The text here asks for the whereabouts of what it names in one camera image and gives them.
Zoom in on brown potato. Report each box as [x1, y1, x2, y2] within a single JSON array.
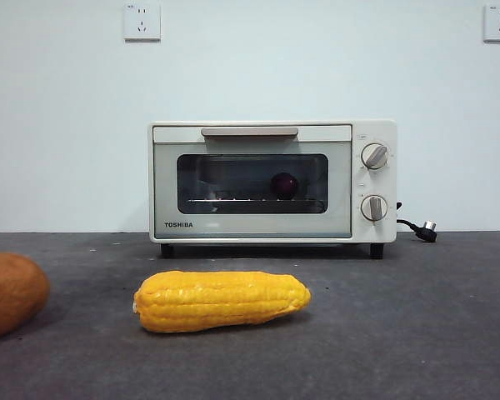
[[0, 252, 51, 342]]

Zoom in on black oven power cord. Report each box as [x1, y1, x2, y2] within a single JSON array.
[[395, 201, 439, 243]]

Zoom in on white toaster oven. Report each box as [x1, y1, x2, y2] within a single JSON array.
[[148, 119, 399, 259]]

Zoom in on beige temperature knob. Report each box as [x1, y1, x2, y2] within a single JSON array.
[[360, 142, 390, 171]]

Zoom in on beige timer knob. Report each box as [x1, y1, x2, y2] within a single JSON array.
[[360, 193, 389, 223]]

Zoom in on metal wire oven rack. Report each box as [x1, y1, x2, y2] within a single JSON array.
[[187, 196, 324, 206]]

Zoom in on oven door with beige handle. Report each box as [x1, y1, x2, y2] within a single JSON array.
[[152, 123, 353, 240]]

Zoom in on purple eggplant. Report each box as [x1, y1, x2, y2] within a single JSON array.
[[270, 172, 300, 202]]

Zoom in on yellow corn cob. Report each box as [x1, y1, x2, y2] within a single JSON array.
[[132, 269, 313, 333]]

